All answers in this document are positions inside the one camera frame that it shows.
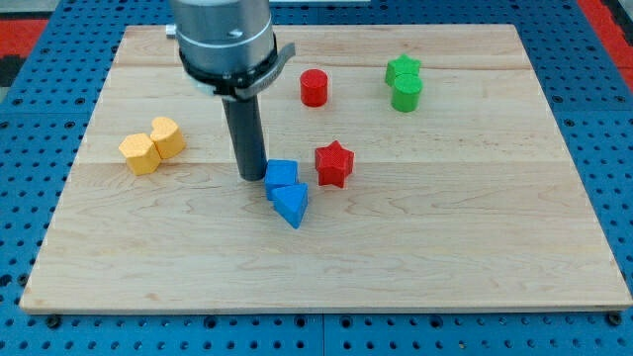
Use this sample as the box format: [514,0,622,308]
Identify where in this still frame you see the blue triangle block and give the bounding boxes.
[271,183,309,229]

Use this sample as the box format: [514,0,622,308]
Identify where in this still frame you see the blue cube block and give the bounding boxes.
[264,159,299,201]

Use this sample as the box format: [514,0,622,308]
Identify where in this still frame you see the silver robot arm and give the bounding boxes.
[169,0,296,101]

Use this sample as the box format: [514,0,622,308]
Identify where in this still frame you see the red star block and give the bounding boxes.
[315,140,355,188]

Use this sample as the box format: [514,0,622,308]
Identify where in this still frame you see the red cylinder block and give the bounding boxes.
[300,68,328,107]

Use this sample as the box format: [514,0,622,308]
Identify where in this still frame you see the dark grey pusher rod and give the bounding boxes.
[223,97,267,181]

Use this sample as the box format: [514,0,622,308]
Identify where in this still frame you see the light wooden board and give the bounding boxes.
[20,25,632,314]

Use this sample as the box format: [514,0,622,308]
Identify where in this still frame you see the green cylinder block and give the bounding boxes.
[391,74,423,113]

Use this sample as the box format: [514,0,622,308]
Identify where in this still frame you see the green star block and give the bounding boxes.
[385,53,421,87]

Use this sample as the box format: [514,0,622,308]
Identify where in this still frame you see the yellow heart block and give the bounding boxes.
[150,117,186,159]

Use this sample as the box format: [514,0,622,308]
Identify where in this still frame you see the yellow hexagon block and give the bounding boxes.
[119,133,161,176]

